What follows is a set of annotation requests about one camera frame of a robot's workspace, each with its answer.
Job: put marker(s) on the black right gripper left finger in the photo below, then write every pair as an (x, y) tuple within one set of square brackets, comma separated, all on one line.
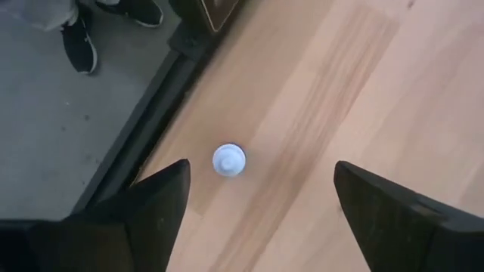
[(151, 226)]

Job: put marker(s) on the black camera box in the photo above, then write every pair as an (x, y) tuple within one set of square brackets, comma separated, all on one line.
[(217, 13)]

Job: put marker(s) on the black aluminium table frame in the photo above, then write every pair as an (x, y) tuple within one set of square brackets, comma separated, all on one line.
[(151, 124)]

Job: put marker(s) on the person's shoe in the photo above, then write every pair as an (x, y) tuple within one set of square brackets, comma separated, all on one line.
[(140, 11), (79, 45)]

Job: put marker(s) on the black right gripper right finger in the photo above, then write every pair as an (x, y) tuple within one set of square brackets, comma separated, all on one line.
[(408, 234)]

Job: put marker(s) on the person's leg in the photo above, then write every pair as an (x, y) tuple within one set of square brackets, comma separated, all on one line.
[(38, 13)]

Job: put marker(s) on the small dark dropper bottle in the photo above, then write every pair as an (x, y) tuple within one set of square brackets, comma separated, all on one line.
[(228, 160)]

